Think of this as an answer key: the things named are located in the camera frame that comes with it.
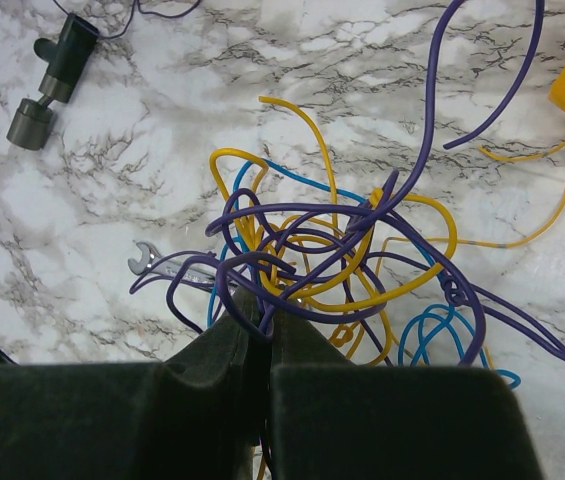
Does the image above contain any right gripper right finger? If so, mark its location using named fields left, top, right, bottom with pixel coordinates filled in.
left=268, top=314, right=542, bottom=479

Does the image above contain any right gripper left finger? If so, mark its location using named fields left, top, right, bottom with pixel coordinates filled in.
left=0, top=315, right=257, bottom=479

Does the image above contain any cable bundle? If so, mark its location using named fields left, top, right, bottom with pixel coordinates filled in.
left=129, top=0, right=565, bottom=480

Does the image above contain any thin yellow wire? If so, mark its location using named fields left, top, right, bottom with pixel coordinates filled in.
left=376, top=119, right=565, bottom=281

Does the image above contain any thin dark purple wire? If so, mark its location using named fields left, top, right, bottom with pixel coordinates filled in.
left=51, top=0, right=203, bottom=39

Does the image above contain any open-end silver wrench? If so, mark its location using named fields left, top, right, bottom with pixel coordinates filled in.
left=127, top=241, right=215, bottom=292

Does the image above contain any black T-shaped tool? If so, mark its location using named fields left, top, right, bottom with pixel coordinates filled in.
left=7, top=13, right=99, bottom=151

